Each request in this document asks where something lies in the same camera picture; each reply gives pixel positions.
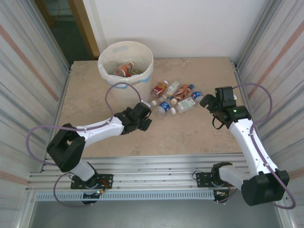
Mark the blue label plastic bottle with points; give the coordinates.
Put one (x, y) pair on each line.
(197, 96)

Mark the clear bottle green white label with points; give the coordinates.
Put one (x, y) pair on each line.
(187, 103)

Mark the blue label bottle white cap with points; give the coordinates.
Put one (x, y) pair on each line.
(164, 106)

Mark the brown latte bottle beige cap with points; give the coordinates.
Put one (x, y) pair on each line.
(184, 92)

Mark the clear bottle white cap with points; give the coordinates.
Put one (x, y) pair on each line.
(164, 97)

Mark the green bottle yellow cap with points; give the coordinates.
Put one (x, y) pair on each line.
(135, 71)

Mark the copper brown coffee bottle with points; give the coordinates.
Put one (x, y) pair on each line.
(122, 70)

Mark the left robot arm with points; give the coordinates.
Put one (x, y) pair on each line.
(99, 129)

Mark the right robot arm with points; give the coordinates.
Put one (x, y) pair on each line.
(254, 147)

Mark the white trash bin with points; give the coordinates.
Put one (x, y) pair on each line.
(107, 76)

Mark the tea bottle red label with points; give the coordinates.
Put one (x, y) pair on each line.
(159, 88)

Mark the aluminium rail frame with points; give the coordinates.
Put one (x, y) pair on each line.
(152, 166)

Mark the corrugated enclosure side panel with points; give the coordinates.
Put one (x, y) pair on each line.
(285, 47)
(19, 59)

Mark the wooden door frame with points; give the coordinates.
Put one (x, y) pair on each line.
(78, 9)

